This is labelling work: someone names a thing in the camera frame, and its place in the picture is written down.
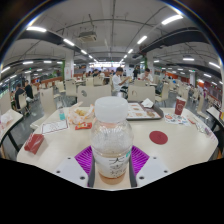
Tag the group of beige chairs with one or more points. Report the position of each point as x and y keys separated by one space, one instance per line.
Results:
x=93 y=94

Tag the neighbouring beige table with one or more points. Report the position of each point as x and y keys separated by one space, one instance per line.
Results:
x=215 y=115
x=10 y=121

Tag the dark food tray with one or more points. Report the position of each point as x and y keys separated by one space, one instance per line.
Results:
x=143 y=114

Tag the flat round red coaster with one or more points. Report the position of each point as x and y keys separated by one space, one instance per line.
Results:
x=158 y=137

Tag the person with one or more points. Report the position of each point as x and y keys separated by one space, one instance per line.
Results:
x=146 y=76
x=117 y=81
x=19 y=95
x=29 y=90

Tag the red paper cup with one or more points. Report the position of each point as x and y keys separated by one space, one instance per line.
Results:
x=180 y=106

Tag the ceiling air conditioner unit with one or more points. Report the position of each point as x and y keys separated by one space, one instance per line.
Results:
x=87 y=36

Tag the clear white-capped drink bottle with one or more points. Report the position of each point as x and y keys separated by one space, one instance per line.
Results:
x=111 y=140

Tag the white printed leaflet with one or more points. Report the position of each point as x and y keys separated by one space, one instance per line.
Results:
x=55 y=127

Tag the red paper carton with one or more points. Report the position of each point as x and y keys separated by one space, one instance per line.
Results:
x=34 y=143

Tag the group of ceiling lights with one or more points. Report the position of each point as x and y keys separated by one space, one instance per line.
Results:
x=36 y=29

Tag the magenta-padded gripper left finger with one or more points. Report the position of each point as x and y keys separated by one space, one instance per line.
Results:
x=68 y=168

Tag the red sauce packet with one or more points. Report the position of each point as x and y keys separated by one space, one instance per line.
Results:
x=191 y=120
x=83 y=126

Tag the clear plastic packet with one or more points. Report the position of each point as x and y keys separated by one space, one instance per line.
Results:
x=204 y=128

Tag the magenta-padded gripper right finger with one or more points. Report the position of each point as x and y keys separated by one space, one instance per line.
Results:
x=155 y=168

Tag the white crumpled napkin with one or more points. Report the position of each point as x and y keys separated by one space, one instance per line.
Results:
x=147 y=103

